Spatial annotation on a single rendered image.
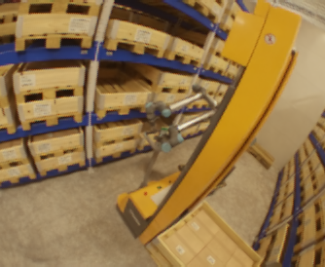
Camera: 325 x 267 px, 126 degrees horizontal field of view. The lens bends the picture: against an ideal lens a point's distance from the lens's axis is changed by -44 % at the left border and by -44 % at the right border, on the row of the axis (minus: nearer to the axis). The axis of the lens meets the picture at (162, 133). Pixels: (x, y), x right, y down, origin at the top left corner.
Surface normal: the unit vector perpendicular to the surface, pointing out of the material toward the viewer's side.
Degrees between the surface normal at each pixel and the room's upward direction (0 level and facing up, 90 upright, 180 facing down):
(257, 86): 90
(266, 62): 90
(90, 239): 0
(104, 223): 0
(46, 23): 90
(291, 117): 90
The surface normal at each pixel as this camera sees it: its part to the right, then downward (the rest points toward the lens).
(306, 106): -0.74, 0.17
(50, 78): 0.60, 0.60
